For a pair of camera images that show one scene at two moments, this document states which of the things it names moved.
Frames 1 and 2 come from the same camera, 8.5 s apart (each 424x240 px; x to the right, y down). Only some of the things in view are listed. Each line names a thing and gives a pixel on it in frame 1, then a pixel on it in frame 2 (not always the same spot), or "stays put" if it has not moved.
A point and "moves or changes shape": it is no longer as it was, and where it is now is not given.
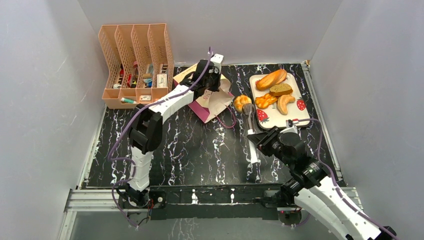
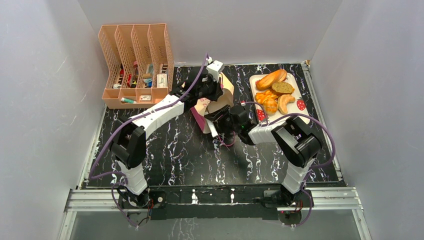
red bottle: (135, 64) stays put
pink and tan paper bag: (209, 104) moves or changes shape
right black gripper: (262, 140) → (216, 116)
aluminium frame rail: (86, 199) stays put
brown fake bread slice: (279, 89) stays put
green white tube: (128, 100) stays put
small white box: (161, 80) stays put
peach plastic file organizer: (140, 61) stays put
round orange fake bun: (241, 100) → (270, 106)
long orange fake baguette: (273, 78) stays put
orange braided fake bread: (263, 102) moves or changes shape
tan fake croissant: (282, 102) stays put
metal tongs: (249, 111) → (212, 128)
